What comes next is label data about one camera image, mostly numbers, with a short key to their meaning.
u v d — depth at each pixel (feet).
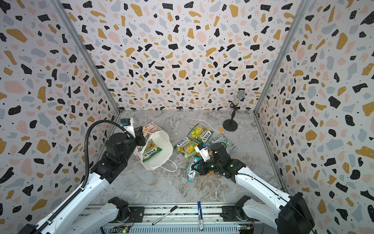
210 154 2.09
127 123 1.95
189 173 2.45
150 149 3.08
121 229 2.30
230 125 3.66
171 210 2.46
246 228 2.35
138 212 2.45
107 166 1.67
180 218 2.40
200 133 3.41
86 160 1.51
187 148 3.19
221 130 3.58
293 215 1.31
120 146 1.72
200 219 2.35
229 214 2.40
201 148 2.30
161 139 3.29
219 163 1.99
